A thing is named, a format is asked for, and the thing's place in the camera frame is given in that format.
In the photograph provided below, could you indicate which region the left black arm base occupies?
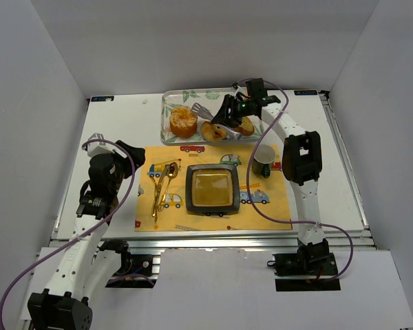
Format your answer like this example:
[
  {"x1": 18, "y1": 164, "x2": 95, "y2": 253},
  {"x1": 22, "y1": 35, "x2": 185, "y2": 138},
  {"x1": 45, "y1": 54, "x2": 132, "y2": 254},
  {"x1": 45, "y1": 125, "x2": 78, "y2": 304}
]
[{"x1": 97, "y1": 239, "x2": 156, "y2": 289}]

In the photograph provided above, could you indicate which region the square dark amber plate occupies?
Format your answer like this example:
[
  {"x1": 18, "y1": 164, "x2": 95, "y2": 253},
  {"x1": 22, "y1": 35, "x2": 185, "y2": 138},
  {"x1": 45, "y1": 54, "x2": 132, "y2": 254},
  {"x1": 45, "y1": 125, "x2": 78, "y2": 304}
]
[{"x1": 185, "y1": 164, "x2": 240, "y2": 217}]

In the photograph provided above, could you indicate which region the large orange muffin bread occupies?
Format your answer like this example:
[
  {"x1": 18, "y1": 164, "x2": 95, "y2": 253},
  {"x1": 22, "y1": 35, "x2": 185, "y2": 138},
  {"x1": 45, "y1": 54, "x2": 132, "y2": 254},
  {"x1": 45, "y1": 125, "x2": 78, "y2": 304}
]
[{"x1": 169, "y1": 106, "x2": 198, "y2": 138}]

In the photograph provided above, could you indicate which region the golden croissant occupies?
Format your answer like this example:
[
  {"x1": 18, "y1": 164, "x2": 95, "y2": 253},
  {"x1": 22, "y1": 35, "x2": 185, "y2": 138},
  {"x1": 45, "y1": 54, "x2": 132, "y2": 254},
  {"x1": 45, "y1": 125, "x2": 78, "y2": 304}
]
[{"x1": 200, "y1": 121, "x2": 226, "y2": 142}]

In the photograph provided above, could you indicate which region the gold spoon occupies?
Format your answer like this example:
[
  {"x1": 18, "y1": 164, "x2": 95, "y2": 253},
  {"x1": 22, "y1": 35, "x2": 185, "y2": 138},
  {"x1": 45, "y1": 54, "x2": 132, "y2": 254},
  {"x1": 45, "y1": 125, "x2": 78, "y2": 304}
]
[{"x1": 150, "y1": 162, "x2": 180, "y2": 216}]

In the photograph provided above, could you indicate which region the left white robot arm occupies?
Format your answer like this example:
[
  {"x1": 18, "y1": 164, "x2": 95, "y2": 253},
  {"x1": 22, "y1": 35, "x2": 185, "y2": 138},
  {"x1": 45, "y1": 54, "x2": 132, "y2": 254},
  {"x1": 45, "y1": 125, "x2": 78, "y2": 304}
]
[{"x1": 27, "y1": 136, "x2": 145, "y2": 329}]

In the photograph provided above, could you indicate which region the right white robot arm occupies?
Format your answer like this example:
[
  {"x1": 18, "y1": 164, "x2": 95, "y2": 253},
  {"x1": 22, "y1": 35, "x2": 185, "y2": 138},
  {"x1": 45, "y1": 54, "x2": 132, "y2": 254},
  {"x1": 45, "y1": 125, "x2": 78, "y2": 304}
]
[{"x1": 212, "y1": 78, "x2": 329, "y2": 272}]

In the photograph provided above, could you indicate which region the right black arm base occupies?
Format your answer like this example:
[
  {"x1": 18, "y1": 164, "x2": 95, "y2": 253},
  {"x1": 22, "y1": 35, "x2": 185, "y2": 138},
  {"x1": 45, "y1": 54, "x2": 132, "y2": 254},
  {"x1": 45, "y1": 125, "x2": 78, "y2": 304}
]
[{"x1": 266, "y1": 239, "x2": 341, "y2": 292}]

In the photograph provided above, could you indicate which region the green mug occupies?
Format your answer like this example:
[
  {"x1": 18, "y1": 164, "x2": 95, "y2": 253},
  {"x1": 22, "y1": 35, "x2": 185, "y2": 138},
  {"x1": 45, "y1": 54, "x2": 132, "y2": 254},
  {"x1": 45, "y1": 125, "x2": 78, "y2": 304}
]
[{"x1": 251, "y1": 144, "x2": 276, "y2": 179}]

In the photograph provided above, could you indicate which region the sliced herb bread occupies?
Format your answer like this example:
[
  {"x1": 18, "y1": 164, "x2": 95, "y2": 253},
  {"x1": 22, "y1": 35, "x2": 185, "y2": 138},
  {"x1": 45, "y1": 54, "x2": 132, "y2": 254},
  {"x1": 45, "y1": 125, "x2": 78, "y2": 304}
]
[{"x1": 234, "y1": 117, "x2": 255, "y2": 136}]

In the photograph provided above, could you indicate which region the aluminium frame rail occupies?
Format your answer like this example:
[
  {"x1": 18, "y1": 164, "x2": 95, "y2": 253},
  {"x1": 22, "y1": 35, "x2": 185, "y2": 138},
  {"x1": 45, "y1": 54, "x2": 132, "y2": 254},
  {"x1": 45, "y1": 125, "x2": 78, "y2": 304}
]
[{"x1": 122, "y1": 234, "x2": 376, "y2": 249}]

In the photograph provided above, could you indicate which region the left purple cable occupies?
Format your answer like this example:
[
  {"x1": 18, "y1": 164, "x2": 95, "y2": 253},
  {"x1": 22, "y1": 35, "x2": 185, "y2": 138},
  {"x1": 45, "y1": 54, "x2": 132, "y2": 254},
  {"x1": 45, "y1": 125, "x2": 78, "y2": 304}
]
[{"x1": 0, "y1": 139, "x2": 158, "y2": 330}]

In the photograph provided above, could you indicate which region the gold fork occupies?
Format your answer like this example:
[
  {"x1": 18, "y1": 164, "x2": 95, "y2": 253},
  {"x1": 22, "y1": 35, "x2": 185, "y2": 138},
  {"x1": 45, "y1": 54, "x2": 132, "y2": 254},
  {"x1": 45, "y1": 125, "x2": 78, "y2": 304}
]
[{"x1": 152, "y1": 163, "x2": 174, "y2": 222}]

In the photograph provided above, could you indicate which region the yellow vehicle print placemat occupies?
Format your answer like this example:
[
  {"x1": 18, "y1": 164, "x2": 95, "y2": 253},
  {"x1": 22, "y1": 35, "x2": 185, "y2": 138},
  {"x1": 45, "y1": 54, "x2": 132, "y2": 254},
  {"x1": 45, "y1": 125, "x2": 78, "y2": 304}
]
[{"x1": 135, "y1": 144, "x2": 291, "y2": 232}]

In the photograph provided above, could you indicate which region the floral serving tray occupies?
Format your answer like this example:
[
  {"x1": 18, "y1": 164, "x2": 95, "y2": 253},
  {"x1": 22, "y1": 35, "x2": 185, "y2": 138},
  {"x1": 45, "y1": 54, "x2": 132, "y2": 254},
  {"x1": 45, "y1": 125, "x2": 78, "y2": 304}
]
[{"x1": 160, "y1": 89, "x2": 266, "y2": 146}]

